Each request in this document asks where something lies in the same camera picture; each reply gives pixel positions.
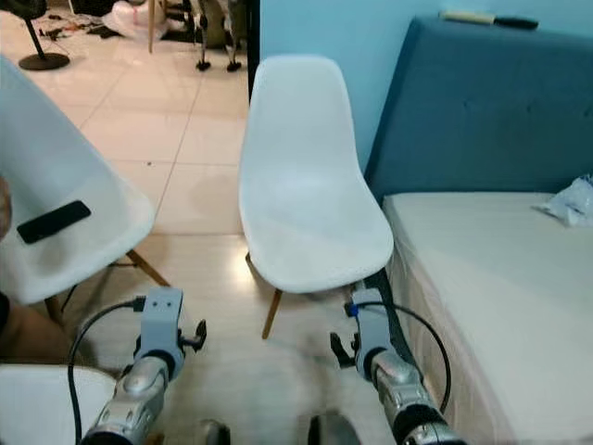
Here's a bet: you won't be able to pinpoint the person's bare hand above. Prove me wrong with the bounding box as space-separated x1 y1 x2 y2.
0 176 13 240

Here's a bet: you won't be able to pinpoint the white plastic chair wooden legs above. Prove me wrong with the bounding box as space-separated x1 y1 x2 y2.
239 54 395 340
0 57 170 325

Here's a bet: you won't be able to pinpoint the white plastic chair seat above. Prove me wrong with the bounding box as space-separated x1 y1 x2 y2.
0 364 118 445

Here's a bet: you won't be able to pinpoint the black smartphone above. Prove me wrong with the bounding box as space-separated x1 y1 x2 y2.
17 200 92 245

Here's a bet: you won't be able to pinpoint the white plastic bag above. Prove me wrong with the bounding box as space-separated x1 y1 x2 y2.
102 0 183 40

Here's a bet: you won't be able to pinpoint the wooden pole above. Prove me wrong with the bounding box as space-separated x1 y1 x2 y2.
147 0 159 55

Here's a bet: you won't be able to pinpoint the standing humanoid robot legs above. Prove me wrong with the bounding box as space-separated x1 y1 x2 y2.
190 0 242 73

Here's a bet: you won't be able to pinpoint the robot's right foot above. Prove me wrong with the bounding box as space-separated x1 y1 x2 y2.
308 410 362 445

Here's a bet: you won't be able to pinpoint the blue upholstered bed headboard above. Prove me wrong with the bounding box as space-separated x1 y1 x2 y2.
364 17 593 200

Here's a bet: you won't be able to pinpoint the cream bed mattress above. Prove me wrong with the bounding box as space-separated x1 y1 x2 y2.
382 192 593 445

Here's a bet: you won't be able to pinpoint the light blue plastic bag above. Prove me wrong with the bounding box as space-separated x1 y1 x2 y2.
536 174 593 228

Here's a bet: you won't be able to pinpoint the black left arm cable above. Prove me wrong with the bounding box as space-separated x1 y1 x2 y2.
66 297 146 445

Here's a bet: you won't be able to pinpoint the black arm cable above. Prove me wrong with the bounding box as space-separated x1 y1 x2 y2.
346 300 453 414
66 297 146 445

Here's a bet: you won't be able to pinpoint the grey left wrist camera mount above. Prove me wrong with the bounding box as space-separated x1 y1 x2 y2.
134 286 208 372

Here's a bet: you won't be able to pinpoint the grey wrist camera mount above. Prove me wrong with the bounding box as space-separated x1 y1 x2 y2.
134 286 208 372
330 288 395 376

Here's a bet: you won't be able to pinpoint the dark door frame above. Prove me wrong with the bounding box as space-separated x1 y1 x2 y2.
246 0 262 103

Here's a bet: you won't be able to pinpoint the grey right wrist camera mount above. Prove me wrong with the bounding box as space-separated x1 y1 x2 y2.
330 288 395 376

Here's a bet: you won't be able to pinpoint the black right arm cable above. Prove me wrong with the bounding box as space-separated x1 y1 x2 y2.
346 300 453 414

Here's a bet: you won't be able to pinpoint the brush with wooden handle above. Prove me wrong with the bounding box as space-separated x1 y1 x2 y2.
440 10 539 31

